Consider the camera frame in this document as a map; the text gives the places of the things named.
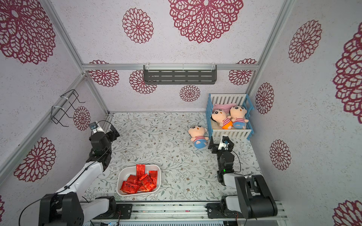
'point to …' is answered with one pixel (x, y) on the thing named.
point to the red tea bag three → (128, 188)
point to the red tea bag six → (143, 177)
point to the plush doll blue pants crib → (237, 114)
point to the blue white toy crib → (229, 115)
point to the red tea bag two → (153, 175)
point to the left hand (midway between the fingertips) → (107, 130)
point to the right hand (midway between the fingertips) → (221, 139)
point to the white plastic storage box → (124, 172)
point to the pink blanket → (225, 107)
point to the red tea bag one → (140, 170)
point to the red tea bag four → (149, 184)
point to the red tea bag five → (132, 179)
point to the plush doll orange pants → (220, 116)
